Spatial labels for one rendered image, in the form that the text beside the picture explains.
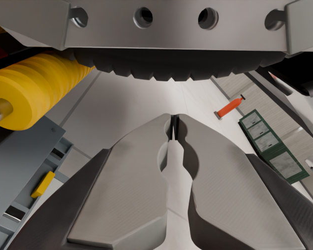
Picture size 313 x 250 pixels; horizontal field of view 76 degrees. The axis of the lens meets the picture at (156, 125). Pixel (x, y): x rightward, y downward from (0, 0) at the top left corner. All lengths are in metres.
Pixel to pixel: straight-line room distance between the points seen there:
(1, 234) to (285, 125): 12.74
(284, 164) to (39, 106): 6.45
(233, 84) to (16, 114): 10.34
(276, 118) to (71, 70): 12.21
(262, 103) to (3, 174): 11.31
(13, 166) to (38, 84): 0.34
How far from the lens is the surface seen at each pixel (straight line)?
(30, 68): 0.25
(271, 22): 0.19
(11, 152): 0.57
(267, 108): 11.78
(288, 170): 6.76
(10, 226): 0.56
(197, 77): 0.26
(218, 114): 4.49
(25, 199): 0.62
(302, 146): 14.43
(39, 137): 0.62
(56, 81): 0.26
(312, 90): 0.37
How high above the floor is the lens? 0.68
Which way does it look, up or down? 23 degrees down
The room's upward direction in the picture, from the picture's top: 51 degrees clockwise
